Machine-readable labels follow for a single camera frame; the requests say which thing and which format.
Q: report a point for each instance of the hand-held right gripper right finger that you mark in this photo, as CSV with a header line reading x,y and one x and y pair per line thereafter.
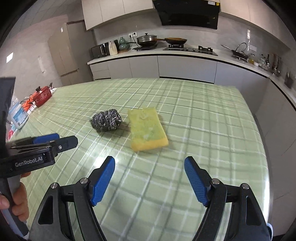
x,y
196,183

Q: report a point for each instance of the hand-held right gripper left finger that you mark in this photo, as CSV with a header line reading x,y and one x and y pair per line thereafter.
x,y
103,183

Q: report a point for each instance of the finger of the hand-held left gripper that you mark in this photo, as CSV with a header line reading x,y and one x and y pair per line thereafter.
x,y
44,139
67,142

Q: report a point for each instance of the person's left hand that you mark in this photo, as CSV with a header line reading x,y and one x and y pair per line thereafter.
x,y
22,204

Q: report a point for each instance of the white blue box device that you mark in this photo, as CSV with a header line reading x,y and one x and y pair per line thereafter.
x,y
18,117

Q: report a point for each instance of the red speckled pot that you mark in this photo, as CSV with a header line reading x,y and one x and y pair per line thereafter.
x,y
42,95

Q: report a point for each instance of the steel wool scrubber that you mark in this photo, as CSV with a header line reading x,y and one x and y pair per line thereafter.
x,y
105,120

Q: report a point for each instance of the dark panel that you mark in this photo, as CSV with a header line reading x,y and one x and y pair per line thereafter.
x,y
5,104

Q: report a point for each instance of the green checked tablecloth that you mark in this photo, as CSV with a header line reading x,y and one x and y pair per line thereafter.
x,y
185,115

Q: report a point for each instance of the yellow green sponge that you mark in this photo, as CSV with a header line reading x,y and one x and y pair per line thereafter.
x,y
145,129

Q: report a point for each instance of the beige refrigerator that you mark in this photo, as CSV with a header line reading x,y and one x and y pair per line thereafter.
x,y
67,53

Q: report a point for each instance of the black microwave oven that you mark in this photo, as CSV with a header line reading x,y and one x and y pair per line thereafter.
x,y
98,51

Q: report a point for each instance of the cream container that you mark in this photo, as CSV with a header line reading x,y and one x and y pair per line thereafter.
x,y
113,48

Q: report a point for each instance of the green ceramic teapot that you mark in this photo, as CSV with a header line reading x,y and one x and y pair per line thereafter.
x,y
122,44

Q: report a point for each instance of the white kitchen counter cabinets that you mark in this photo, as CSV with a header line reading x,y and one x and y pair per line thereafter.
x,y
185,67

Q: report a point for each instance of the black induction cooker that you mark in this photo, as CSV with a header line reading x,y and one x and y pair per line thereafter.
x,y
143,48

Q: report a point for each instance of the steel pot with lid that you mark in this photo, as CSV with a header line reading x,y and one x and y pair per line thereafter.
x,y
146,40

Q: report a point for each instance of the black gas stove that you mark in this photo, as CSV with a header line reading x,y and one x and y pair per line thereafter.
x,y
189,49

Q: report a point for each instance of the dark knife block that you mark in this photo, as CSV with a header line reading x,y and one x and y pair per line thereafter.
x,y
289,81

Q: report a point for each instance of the black wok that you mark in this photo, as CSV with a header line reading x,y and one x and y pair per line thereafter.
x,y
177,41

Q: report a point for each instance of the chrome kitchen faucet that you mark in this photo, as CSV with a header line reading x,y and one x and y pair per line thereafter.
x,y
241,46

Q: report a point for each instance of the black range hood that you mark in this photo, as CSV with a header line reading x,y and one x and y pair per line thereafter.
x,y
189,16

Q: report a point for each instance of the white wall socket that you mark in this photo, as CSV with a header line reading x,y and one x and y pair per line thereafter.
x,y
132,35

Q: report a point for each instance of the white wall cabinets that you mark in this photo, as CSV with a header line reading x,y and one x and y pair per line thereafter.
x,y
115,11

